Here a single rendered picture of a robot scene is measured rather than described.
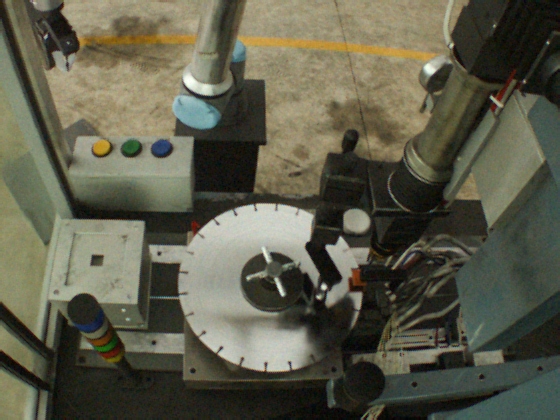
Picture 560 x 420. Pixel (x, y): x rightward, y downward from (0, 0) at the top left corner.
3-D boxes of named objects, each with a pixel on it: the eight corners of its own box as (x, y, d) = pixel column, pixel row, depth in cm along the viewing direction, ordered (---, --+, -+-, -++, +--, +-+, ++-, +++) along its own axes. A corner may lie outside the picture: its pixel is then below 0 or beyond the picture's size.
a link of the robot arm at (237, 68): (250, 73, 130) (254, 34, 119) (234, 105, 123) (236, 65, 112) (209, 63, 131) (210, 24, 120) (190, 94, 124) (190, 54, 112)
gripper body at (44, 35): (64, 27, 114) (55, -10, 104) (77, 42, 111) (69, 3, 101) (38, 39, 111) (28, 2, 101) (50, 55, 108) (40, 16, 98)
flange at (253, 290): (314, 294, 86) (316, 288, 84) (258, 321, 82) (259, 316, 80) (283, 245, 91) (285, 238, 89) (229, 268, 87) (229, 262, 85)
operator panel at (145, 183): (82, 210, 113) (67, 173, 100) (89, 174, 119) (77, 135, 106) (193, 212, 116) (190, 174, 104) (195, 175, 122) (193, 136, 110)
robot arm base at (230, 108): (196, 88, 139) (196, 63, 131) (248, 89, 141) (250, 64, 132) (192, 126, 131) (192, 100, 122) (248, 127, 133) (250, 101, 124)
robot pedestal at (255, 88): (173, 195, 207) (160, 61, 144) (266, 197, 211) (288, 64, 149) (167, 281, 185) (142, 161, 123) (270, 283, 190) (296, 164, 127)
